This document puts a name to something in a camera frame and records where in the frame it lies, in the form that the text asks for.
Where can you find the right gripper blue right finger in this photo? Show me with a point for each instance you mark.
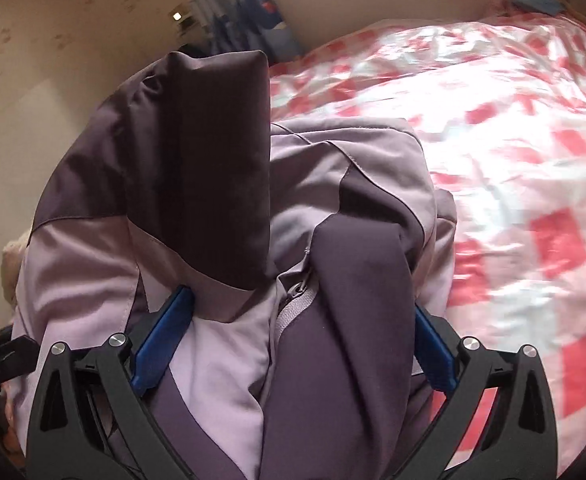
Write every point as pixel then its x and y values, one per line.
pixel 519 439

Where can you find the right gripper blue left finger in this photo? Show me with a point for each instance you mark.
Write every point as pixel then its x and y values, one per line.
pixel 89 417

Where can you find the lilac purple jacket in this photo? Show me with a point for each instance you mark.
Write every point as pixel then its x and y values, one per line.
pixel 308 245

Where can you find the beige quilted blanket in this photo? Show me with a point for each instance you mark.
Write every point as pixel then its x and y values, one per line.
pixel 12 257

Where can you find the red checked plastic bed cover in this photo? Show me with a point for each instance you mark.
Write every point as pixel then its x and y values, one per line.
pixel 500 109

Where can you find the blue patterned curtain left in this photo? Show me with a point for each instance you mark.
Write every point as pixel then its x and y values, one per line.
pixel 246 25

